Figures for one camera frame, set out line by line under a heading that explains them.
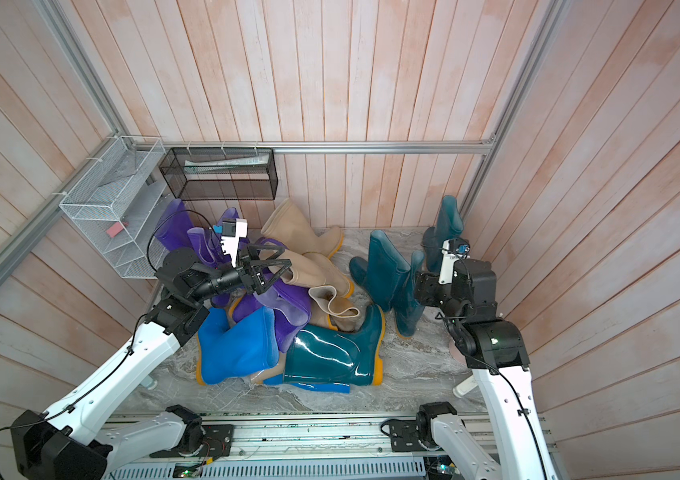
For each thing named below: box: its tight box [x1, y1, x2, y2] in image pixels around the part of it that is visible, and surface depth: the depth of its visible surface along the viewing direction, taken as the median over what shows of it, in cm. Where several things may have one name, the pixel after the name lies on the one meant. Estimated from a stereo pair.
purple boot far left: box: [155, 198, 196, 251], surface depth 90 cm
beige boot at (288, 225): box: [261, 198, 345, 259], surface depth 99 cm
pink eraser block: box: [106, 221, 129, 238], surface depth 84 cm
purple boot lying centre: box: [232, 279, 312, 354], surface depth 76 cm
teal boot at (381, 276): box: [349, 230, 411, 312], surface depth 83 cm
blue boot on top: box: [198, 307, 279, 385], surface depth 76 cm
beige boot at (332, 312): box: [309, 285, 361, 332], surface depth 74 cm
